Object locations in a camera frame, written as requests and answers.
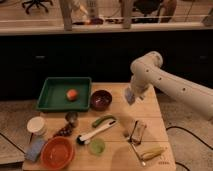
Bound blue-grey towel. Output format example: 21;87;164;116
124;88;135;105

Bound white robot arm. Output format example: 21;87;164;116
130;51;213;121

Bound orange bowl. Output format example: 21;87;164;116
40;136;75;170

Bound green cucumber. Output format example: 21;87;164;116
91;115;116;128

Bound orange-red fruit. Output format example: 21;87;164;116
66;89;78;101

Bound small green cup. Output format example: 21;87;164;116
88;138;105;156

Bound metal fork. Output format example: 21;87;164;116
122;129;147;167

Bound metal measuring cup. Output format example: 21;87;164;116
65;112;78;127

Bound dark grape bunch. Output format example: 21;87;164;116
54;124;72;137

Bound green plastic tray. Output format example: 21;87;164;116
37;77;92;112

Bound white cup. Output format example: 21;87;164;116
27;116;46;135

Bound blue sponge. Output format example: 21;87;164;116
25;138;46;162

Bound black office chair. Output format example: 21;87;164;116
21;0;53;14

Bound black cable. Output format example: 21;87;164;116
165;125;213;151

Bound white-handled black brush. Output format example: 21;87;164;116
76;120;117;145

